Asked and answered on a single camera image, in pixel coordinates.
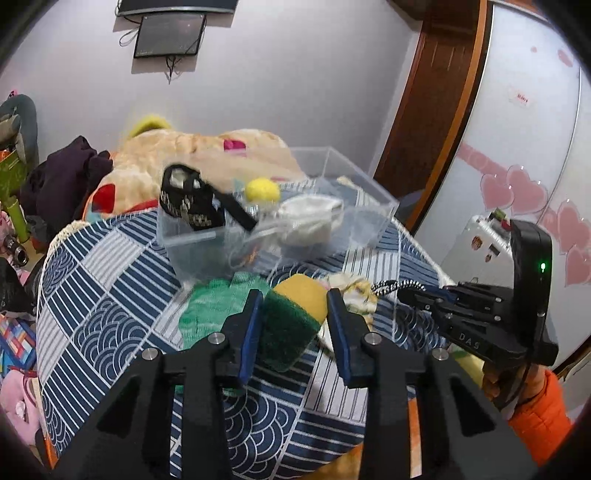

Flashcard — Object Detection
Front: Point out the white wardrobe door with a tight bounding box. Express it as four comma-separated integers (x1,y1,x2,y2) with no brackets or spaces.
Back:
416,1,590,361

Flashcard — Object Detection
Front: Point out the yellow green sponge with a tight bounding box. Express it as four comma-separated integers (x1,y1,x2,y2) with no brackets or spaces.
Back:
259,274,328,373

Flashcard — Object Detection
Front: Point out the dark purple clothing pile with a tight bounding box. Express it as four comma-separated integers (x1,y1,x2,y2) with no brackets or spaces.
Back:
20,136,113,236

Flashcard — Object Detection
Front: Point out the beige fleece blanket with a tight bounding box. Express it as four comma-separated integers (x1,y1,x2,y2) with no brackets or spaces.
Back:
82,129,305,223

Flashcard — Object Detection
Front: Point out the black strap bag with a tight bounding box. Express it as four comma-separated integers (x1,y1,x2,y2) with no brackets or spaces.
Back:
159,164,257,232

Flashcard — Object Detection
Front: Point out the floral yellow fabric scrunchie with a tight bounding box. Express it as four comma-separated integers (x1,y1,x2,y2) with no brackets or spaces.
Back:
318,272,378,330

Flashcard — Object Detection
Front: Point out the white suitcase with stickers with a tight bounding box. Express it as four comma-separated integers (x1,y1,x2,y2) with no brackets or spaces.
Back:
441,215,514,287

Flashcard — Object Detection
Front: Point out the white cloth pouch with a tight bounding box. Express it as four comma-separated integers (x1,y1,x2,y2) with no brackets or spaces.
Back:
276,194,344,247

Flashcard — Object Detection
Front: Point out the small black wall screen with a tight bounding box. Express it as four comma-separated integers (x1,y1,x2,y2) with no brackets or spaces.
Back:
134,12,206,59

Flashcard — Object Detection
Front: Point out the green cardboard box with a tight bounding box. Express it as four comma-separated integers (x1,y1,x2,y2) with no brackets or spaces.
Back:
0,150,28,201

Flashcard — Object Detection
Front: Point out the wall mounted black television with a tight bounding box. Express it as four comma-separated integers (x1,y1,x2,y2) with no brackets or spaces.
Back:
116,0,238,17

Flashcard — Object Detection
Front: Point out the blue white patterned blanket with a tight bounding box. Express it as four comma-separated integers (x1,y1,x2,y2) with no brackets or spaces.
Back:
37,210,450,479

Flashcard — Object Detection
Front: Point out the brown wooden door frame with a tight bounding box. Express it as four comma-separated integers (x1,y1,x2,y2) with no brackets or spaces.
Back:
374,1,490,233

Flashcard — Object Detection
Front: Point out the orange sleeve forearm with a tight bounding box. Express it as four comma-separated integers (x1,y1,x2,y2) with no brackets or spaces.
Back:
508,364,572,466

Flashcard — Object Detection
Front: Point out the yellow plush headboard item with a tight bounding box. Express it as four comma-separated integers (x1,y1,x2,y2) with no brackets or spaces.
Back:
127,114,171,139

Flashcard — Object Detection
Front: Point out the yellow plush ball keychain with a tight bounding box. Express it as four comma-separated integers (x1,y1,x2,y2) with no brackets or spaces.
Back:
245,178,280,203

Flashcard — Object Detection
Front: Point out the clear plastic storage box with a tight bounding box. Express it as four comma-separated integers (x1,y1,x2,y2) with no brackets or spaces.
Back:
157,147,399,286

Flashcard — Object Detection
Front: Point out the green knitted cloth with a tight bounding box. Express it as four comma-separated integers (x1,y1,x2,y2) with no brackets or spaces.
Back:
178,272,270,350

